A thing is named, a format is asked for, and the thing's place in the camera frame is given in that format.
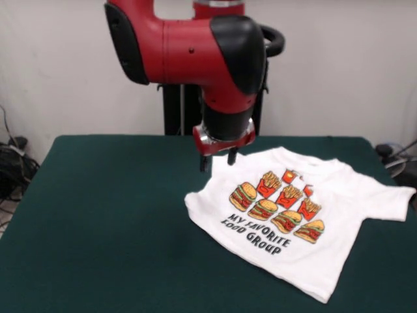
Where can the black power adapter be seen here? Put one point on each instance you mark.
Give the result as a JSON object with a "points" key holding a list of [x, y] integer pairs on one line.
{"points": [[19, 141]]}

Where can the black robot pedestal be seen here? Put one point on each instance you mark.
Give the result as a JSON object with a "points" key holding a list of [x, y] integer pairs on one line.
{"points": [[179, 107]]}

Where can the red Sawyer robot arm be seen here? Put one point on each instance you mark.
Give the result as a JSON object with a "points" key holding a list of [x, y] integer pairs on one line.
{"points": [[195, 52]]}

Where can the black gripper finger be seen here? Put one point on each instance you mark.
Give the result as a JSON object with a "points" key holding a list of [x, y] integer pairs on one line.
{"points": [[204, 163], [232, 156]]}

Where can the white towel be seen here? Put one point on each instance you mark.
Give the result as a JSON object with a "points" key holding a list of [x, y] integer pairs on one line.
{"points": [[277, 228]]}

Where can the dark green table cloth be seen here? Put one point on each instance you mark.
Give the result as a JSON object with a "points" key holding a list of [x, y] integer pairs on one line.
{"points": [[97, 228]]}

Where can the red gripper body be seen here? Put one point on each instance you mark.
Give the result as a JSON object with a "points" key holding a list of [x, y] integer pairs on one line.
{"points": [[221, 145]]}

